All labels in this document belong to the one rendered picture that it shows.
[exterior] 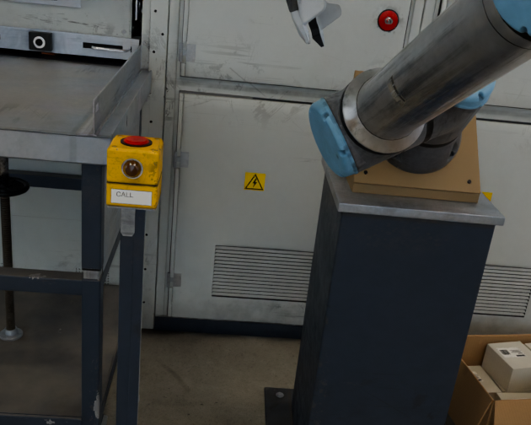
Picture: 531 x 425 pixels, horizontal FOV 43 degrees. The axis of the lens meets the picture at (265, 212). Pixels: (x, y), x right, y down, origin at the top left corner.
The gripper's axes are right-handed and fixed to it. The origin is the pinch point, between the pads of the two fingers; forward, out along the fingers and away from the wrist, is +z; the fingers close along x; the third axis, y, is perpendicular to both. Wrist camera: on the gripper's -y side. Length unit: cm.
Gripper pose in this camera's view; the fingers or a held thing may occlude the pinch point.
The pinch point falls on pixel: (309, 39)
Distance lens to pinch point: 116.7
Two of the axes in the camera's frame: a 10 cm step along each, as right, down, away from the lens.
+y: 8.6, -2.0, -4.8
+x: 4.6, -1.3, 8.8
